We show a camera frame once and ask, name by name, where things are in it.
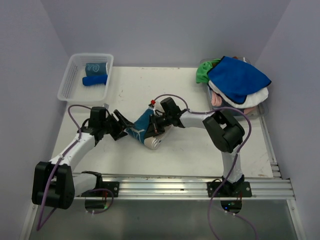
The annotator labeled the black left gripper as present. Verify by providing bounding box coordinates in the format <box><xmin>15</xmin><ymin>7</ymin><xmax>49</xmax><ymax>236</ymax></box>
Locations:
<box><xmin>100</xmin><ymin>109</ymin><xmax>135</xmax><ymax>141</ymax></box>

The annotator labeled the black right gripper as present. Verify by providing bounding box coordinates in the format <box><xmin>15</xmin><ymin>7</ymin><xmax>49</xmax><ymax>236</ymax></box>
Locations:
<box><xmin>144</xmin><ymin>113</ymin><xmax>172</xmax><ymax>140</ymax></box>

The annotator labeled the teal beige cartoon towel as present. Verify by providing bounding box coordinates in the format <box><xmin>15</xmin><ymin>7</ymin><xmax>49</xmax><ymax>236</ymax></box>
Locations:
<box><xmin>125</xmin><ymin>107</ymin><xmax>172</xmax><ymax>150</ymax></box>

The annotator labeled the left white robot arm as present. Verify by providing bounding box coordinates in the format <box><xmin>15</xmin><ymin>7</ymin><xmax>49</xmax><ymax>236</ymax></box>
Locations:
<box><xmin>31</xmin><ymin>106</ymin><xmax>134</xmax><ymax>210</ymax></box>

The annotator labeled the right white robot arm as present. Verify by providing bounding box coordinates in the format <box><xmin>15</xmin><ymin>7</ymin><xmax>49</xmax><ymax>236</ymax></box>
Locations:
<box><xmin>144</xmin><ymin>97</ymin><xmax>245</xmax><ymax>197</ymax></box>

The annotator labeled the rolled blue towel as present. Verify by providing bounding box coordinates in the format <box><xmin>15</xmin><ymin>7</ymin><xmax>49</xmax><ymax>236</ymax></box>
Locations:
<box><xmin>82</xmin><ymin>74</ymin><xmax>108</xmax><ymax>87</ymax></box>

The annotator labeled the rolled teal towel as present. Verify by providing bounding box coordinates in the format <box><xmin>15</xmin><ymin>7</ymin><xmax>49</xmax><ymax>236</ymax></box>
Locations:
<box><xmin>85</xmin><ymin>62</ymin><xmax>108</xmax><ymax>77</ymax></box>

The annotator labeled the white plastic basket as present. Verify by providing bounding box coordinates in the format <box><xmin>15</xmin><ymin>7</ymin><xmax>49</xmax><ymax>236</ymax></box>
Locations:
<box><xmin>57</xmin><ymin>53</ymin><xmax>114</xmax><ymax>105</ymax></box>

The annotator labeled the green towel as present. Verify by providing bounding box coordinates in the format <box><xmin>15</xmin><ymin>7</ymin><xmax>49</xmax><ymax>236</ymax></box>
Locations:
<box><xmin>195</xmin><ymin>58</ymin><xmax>221</xmax><ymax>84</ymax></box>

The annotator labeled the clear plastic towel bin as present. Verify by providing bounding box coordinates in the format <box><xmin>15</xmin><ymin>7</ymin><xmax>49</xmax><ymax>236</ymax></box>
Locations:
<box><xmin>199</xmin><ymin>56</ymin><xmax>269</xmax><ymax>120</ymax></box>

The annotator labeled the blue microfiber towel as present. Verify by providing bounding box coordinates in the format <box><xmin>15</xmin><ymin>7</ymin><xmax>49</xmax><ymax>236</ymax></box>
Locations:
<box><xmin>207</xmin><ymin>56</ymin><xmax>272</xmax><ymax>105</ymax></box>

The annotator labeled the white towel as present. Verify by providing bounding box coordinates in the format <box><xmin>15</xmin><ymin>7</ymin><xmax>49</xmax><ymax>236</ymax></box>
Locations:
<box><xmin>208</xmin><ymin>81</ymin><xmax>269</xmax><ymax>109</ymax></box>

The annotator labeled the aluminium mounting rail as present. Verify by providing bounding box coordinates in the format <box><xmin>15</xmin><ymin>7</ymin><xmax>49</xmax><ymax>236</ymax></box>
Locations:
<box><xmin>32</xmin><ymin>174</ymin><xmax>296</xmax><ymax>201</ymax></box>

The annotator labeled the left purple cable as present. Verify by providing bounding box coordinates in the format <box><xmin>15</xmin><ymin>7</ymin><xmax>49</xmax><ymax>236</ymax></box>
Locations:
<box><xmin>36</xmin><ymin>104</ymin><xmax>115</xmax><ymax>231</ymax></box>

